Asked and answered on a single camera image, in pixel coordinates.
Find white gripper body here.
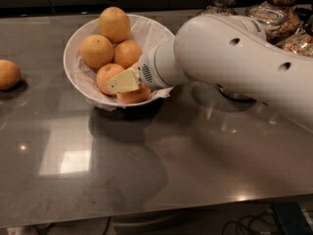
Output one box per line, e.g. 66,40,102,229
138,47,173,89

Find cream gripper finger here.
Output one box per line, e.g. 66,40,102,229
106,68,141,94

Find orange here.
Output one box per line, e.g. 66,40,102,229
113,39,142,69
96,64,124,96
0,60,22,90
130,62,138,69
98,7,131,43
116,84,151,104
79,34,113,69

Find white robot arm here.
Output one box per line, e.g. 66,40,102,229
107,15,313,130

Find white paper bowl liner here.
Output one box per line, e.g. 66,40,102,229
73,14,176,112

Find white bowl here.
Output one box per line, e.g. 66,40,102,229
63,14,176,110

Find orange on table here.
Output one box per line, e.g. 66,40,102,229
0,60,22,90

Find front glass cereal jar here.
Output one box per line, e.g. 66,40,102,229
246,5,287,44

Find right glass cereal jar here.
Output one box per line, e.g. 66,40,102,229
283,23,313,58

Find back right glass jar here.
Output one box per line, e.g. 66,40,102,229
262,0,300,44

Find black box under table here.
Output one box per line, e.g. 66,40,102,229
272,203,313,235

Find black cables under table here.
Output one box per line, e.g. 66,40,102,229
221,211,278,235

